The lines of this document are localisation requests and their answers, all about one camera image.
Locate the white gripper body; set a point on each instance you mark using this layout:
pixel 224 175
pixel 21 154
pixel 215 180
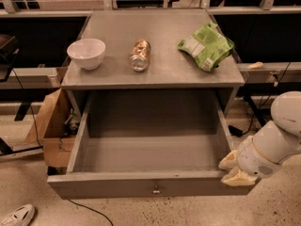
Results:
pixel 253 159

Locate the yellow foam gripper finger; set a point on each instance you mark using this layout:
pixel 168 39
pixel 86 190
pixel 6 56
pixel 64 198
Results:
pixel 237 177
pixel 229 162

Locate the grey top drawer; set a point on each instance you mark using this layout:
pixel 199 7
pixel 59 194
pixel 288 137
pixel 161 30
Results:
pixel 148 143

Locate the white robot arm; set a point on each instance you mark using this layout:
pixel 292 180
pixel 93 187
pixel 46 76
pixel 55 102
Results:
pixel 261 155

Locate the grey three-drawer cabinet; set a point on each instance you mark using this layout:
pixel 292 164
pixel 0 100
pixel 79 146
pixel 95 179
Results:
pixel 169 67

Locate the yellow foam scrap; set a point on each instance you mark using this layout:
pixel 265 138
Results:
pixel 255 65

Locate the green snack bag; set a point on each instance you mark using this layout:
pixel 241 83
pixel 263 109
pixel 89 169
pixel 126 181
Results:
pixel 207 47

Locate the golden aluminium can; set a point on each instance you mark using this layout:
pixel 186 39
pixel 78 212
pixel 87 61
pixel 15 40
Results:
pixel 141 56

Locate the brown cardboard box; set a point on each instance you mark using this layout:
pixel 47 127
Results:
pixel 50 130

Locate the white ceramic bowl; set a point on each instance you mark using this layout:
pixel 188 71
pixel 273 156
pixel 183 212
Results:
pixel 88 54

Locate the white sneaker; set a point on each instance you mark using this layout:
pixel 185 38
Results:
pixel 21 216

